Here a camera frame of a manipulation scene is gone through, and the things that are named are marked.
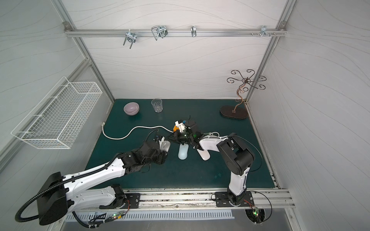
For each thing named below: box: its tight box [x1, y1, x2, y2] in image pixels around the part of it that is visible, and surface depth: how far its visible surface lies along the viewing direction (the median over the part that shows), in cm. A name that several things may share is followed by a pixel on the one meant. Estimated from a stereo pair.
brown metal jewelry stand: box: [219, 68, 267, 120], surface depth 109 cm
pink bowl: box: [123, 102, 140, 116], surface depth 112 cm
